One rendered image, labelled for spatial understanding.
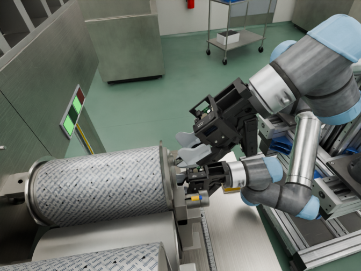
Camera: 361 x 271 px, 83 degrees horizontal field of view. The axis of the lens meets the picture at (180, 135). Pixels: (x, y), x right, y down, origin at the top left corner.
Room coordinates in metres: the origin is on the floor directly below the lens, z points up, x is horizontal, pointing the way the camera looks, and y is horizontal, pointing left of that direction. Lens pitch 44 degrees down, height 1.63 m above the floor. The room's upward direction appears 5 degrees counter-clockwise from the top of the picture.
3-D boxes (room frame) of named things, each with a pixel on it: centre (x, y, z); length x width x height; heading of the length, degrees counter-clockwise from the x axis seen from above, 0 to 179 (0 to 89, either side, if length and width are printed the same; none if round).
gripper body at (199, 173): (0.34, -0.06, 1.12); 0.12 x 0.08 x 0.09; 93
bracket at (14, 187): (0.25, 0.34, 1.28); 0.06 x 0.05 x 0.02; 93
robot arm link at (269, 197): (0.34, -0.24, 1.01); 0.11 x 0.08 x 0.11; 61
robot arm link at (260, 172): (0.35, -0.22, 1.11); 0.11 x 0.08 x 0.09; 93
